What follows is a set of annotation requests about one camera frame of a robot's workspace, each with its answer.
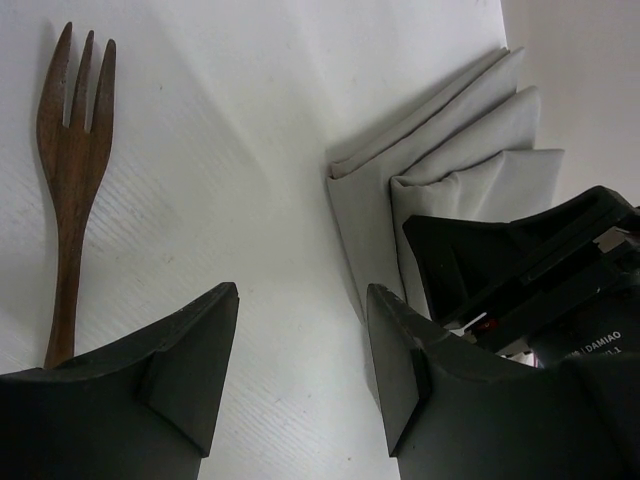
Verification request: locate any brown wooden fork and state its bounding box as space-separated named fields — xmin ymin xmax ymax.
xmin=36 ymin=23 xmax=116 ymax=369

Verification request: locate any grey cloth napkin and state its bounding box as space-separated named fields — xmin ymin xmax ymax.
xmin=327 ymin=48 xmax=564 ymax=313

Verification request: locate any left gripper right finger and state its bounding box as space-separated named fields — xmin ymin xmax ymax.
xmin=366 ymin=284 xmax=639 ymax=479

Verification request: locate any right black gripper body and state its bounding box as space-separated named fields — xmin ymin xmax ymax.
xmin=403 ymin=186 xmax=639 ymax=365

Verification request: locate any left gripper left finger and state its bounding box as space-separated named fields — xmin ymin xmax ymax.
xmin=1 ymin=282 xmax=239 ymax=479

